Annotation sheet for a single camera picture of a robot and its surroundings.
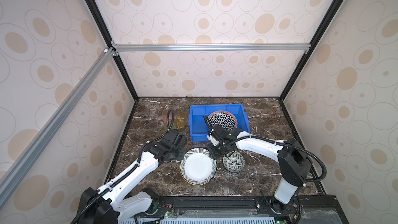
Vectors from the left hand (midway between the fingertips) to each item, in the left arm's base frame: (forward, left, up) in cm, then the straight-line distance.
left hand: (185, 151), depth 80 cm
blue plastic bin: (+15, -7, -2) cm, 16 cm away
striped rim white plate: (-5, -6, -9) cm, 12 cm away
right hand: (+1, -15, -7) cm, 16 cm away
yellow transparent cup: (+28, +6, -11) cm, 30 cm away
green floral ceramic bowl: (-3, -26, -7) cm, 27 cm away
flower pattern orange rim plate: (+29, -24, -11) cm, 39 cm away
